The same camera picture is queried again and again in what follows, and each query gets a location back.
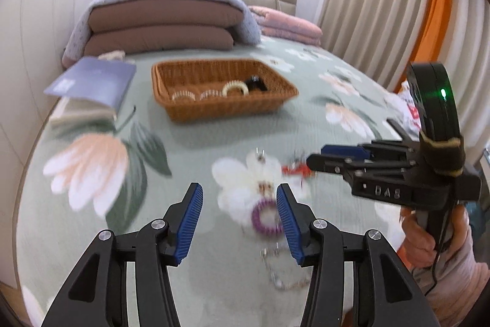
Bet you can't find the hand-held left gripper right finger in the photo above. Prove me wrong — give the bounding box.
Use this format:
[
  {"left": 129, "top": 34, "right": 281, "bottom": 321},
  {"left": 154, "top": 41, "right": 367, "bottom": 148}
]
[{"left": 276, "top": 183, "right": 441, "bottom": 327}]

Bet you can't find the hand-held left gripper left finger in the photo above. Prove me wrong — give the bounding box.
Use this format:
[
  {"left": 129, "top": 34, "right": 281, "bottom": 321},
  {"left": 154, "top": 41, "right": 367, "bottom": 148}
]
[{"left": 40, "top": 182, "right": 203, "bottom": 327}]

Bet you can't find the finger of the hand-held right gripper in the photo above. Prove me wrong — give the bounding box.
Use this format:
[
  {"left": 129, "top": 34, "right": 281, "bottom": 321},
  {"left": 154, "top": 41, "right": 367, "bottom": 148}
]
[
  {"left": 321, "top": 118, "right": 420, "bottom": 162},
  {"left": 306, "top": 153, "right": 417, "bottom": 179}
]

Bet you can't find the purple spiral hair tie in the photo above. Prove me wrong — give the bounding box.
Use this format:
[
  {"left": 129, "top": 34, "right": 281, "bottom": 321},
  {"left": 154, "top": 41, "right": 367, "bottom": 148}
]
[{"left": 251, "top": 199, "right": 286, "bottom": 236}]

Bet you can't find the red hair clip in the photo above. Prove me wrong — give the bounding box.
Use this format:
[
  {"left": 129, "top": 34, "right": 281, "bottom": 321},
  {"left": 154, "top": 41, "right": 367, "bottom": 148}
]
[{"left": 281, "top": 162, "right": 312, "bottom": 179}]

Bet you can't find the silver chain necklace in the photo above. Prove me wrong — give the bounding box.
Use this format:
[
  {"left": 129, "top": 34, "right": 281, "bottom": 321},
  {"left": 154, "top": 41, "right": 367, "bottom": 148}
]
[{"left": 260, "top": 248, "right": 312, "bottom": 291}]

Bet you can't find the brown wicker basket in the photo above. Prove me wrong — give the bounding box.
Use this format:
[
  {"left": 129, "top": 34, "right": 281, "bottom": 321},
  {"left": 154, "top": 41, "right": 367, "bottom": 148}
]
[{"left": 151, "top": 59, "right": 300, "bottom": 124}]

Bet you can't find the person's right forearm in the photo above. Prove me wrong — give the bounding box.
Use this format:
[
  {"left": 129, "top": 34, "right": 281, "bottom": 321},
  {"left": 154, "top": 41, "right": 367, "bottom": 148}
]
[{"left": 398, "top": 223, "right": 490, "bottom": 327}]

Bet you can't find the person's right hand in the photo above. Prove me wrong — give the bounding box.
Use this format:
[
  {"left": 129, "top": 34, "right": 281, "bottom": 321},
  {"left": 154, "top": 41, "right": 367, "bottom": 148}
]
[{"left": 400, "top": 204, "right": 471, "bottom": 269}]

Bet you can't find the white red plastic bag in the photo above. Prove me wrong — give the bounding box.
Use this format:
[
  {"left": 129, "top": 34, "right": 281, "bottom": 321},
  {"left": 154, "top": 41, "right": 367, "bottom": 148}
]
[{"left": 396, "top": 80, "right": 426, "bottom": 139}]

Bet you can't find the green floral bedspread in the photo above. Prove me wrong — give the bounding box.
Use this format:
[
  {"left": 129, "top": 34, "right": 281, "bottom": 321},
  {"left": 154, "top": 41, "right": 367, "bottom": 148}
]
[{"left": 15, "top": 35, "right": 425, "bottom": 327}]

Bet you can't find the black hair accessory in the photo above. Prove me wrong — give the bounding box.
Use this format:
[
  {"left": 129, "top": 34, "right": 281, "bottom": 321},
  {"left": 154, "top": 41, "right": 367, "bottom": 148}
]
[{"left": 245, "top": 76, "right": 269, "bottom": 92}]

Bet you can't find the pink folded quilt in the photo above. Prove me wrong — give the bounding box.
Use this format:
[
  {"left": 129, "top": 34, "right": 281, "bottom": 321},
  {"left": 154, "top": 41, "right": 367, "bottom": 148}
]
[{"left": 247, "top": 5, "right": 323, "bottom": 44}]

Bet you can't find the beige curtain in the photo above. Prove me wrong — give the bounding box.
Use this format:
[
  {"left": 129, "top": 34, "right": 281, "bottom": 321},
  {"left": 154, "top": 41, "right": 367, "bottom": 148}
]
[{"left": 316, "top": 0, "right": 490, "bottom": 128}]

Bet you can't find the beige book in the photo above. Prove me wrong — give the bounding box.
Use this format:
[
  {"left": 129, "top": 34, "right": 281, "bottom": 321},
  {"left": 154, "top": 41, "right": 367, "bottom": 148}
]
[{"left": 50, "top": 97, "right": 117, "bottom": 125}]

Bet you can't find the blue folder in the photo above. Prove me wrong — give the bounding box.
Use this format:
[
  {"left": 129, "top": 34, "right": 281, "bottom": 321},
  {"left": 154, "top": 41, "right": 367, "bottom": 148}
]
[{"left": 43, "top": 57, "right": 137, "bottom": 109}]

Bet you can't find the orange curtain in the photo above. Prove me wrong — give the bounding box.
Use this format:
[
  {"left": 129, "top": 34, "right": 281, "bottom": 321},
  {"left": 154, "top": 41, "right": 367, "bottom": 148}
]
[{"left": 410, "top": 0, "right": 459, "bottom": 84}]

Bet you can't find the cream fluffy scrunchie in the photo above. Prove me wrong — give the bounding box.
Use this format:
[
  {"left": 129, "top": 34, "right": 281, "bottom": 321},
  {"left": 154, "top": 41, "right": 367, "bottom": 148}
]
[{"left": 97, "top": 50, "right": 127, "bottom": 62}]

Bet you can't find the brown pillow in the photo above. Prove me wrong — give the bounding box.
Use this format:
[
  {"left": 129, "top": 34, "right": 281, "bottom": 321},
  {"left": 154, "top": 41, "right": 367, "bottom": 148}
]
[
  {"left": 82, "top": 24, "right": 235, "bottom": 55},
  {"left": 89, "top": 1, "right": 246, "bottom": 34}
]

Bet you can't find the white wardrobe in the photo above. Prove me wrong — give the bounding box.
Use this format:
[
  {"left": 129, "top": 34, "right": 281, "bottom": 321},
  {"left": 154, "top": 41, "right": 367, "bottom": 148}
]
[{"left": 0, "top": 0, "right": 120, "bottom": 167}]

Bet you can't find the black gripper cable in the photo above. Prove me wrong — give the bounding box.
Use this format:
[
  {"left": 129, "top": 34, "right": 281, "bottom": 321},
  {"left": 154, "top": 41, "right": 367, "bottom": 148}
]
[{"left": 423, "top": 197, "right": 460, "bottom": 293}]

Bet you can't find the cream spiral hair tie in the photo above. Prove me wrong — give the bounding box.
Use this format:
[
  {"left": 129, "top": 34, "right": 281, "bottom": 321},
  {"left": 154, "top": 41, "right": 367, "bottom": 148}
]
[{"left": 222, "top": 81, "right": 249, "bottom": 98}]

